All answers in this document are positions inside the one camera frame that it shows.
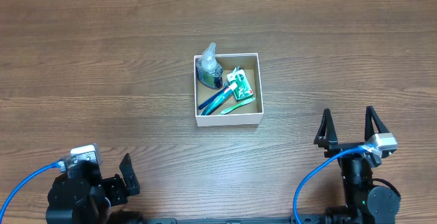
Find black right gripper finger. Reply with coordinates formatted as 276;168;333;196
365;106;389;141
313;109;338;148

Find green white floss pack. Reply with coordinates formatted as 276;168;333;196
227;66;254;101

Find green white toothbrush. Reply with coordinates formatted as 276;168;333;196
219;97;255;115

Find teal toothpaste tube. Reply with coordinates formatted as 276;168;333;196
201;83;237;115

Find blue disposable razor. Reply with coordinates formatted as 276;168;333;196
197;82;229;110

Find clear soap pump bottle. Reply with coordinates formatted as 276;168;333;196
196;42;223;89

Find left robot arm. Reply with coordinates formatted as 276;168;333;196
46;152;145;224

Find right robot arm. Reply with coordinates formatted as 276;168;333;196
314;106;401;224

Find white cardboard box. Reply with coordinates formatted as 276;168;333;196
193;53;264;127

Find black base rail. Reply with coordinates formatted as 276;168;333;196
138;214;333;224

